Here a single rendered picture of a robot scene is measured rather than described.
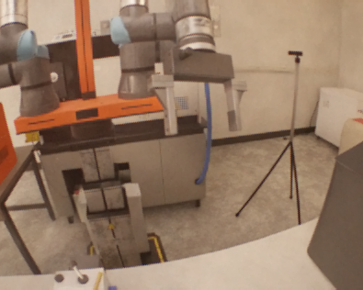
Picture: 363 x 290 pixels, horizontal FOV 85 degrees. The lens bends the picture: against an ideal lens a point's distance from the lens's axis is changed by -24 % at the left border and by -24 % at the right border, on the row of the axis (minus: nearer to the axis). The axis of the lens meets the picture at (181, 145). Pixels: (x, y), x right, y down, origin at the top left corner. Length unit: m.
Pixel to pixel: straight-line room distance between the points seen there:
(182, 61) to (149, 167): 1.41
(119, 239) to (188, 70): 0.77
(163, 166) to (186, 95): 0.53
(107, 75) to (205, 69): 1.25
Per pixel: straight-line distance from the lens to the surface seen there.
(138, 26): 0.59
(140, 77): 0.79
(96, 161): 0.87
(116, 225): 0.99
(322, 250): 0.55
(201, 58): 0.46
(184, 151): 1.80
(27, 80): 0.83
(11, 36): 0.64
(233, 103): 0.49
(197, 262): 0.55
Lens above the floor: 1.33
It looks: 24 degrees down
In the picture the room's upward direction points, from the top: 2 degrees counter-clockwise
